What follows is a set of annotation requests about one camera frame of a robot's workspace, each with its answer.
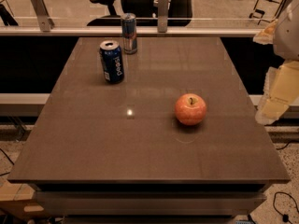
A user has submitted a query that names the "metal glass bracket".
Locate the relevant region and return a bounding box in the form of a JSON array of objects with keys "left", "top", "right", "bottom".
[
  {"left": 30, "top": 0, "right": 54, "bottom": 32},
  {"left": 158, "top": 0, "right": 168, "bottom": 33}
]

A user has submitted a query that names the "red apple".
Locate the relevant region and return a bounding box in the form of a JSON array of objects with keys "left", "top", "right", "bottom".
[{"left": 175, "top": 93, "right": 206, "bottom": 126}]

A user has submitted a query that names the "left metal glass bracket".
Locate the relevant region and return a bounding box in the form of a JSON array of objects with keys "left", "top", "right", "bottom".
[{"left": 30, "top": 0, "right": 54, "bottom": 32}]

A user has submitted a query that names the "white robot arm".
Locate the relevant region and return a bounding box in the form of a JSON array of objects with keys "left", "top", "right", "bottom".
[{"left": 253, "top": 0, "right": 299, "bottom": 125}]

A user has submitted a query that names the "blue pepsi can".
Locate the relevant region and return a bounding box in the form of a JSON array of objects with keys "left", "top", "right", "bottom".
[{"left": 99, "top": 40, "right": 124, "bottom": 84}]

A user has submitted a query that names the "middle metal glass bracket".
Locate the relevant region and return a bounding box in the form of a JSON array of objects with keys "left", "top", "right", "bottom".
[{"left": 158, "top": 0, "right": 168, "bottom": 33}]

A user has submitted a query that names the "black floor cable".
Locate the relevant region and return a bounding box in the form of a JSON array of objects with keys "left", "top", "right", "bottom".
[{"left": 272, "top": 191, "right": 299, "bottom": 224}]

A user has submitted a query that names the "wooden chair in background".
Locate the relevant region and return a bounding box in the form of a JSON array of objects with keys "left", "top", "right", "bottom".
[{"left": 249, "top": 0, "right": 291, "bottom": 25}]

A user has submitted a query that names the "cardboard box under table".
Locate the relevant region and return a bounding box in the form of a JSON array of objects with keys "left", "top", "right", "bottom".
[{"left": 0, "top": 181, "right": 48, "bottom": 221}]

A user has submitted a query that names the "red bull can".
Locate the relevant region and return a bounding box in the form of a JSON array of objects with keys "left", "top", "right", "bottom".
[{"left": 121, "top": 13, "right": 137, "bottom": 54}]

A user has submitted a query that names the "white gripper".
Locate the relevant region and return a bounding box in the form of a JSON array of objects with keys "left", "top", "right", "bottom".
[{"left": 253, "top": 20, "right": 299, "bottom": 125}]

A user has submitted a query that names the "black office chair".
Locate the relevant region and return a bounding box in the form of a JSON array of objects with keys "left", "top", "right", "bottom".
[{"left": 88, "top": 0, "right": 192, "bottom": 26}]

